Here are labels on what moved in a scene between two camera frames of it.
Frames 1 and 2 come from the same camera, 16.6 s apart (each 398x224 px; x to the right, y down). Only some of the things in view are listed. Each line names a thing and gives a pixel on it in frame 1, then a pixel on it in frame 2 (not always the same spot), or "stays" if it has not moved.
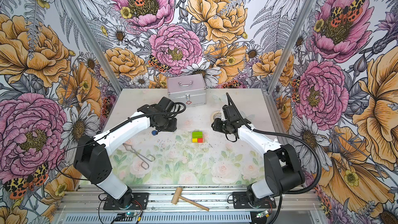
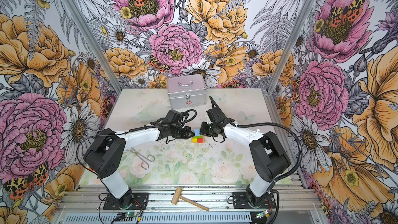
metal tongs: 144,164 stays
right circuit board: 260,214 stays
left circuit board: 131,213 stays
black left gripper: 171,128 -> 187,129
